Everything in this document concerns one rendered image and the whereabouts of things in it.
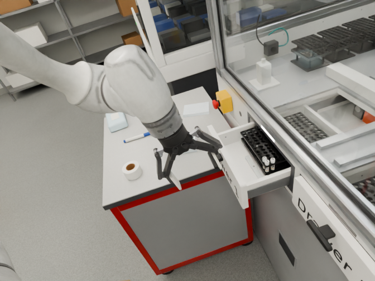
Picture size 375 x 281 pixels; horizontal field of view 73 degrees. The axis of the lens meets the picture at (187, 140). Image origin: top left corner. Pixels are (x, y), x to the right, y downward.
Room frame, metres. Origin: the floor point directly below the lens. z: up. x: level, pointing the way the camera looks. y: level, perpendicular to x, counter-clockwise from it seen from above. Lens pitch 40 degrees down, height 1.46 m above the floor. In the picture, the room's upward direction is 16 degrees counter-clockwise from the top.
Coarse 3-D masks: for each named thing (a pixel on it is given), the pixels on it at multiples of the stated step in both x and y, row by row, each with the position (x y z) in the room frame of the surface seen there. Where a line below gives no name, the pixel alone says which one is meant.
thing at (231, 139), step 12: (228, 132) 0.67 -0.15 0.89; (228, 144) 0.67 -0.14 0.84; (240, 144) 0.65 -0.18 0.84; (240, 156) 0.60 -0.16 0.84; (240, 168) 0.54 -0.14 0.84; (288, 168) 0.45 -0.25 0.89; (252, 180) 0.49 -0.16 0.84; (264, 180) 0.43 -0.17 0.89; (276, 180) 0.43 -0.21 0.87; (288, 180) 0.43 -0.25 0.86; (252, 192) 0.43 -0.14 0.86; (264, 192) 0.43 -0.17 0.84
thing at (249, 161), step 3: (246, 156) 0.58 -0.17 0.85; (246, 159) 0.57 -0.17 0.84; (249, 159) 0.56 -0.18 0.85; (249, 162) 0.55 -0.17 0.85; (252, 162) 0.55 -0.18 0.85; (249, 165) 0.54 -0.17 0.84; (252, 165) 0.53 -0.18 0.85; (255, 165) 0.53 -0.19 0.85; (252, 168) 0.52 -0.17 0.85; (255, 168) 0.52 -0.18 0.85; (255, 171) 0.51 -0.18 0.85; (258, 171) 0.50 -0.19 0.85; (255, 174) 0.50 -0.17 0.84; (258, 174) 0.49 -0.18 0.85; (261, 174) 0.49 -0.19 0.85; (258, 177) 0.48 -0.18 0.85
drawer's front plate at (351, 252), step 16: (304, 192) 0.35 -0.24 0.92; (320, 208) 0.29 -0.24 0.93; (320, 224) 0.28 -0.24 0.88; (336, 224) 0.25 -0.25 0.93; (336, 240) 0.23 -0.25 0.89; (352, 240) 0.21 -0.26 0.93; (336, 256) 0.22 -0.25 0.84; (352, 256) 0.19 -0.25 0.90; (368, 256) 0.17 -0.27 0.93; (352, 272) 0.17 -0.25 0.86; (368, 272) 0.15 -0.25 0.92
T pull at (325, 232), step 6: (306, 222) 0.28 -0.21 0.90; (312, 222) 0.27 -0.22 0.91; (312, 228) 0.26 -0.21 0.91; (318, 228) 0.26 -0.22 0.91; (324, 228) 0.25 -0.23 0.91; (330, 228) 0.25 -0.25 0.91; (318, 234) 0.24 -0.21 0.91; (324, 234) 0.24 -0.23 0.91; (330, 234) 0.24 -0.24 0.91; (324, 240) 0.23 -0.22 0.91; (324, 246) 0.22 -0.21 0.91; (330, 246) 0.21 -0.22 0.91
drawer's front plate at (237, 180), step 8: (208, 128) 0.68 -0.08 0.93; (216, 136) 0.62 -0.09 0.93; (224, 152) 0.54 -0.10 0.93; (224, 160) 0.52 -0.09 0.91; (232, 160) 0.50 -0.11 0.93; (232, 168) 0.47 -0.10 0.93; (232, 176) 0.47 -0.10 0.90; (240, 176) 0.44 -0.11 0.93; (232, 184) 0.48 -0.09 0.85; (240, 184) 0.41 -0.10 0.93; (240, 192) 0.41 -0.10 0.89; (240, 200) 0.42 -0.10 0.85
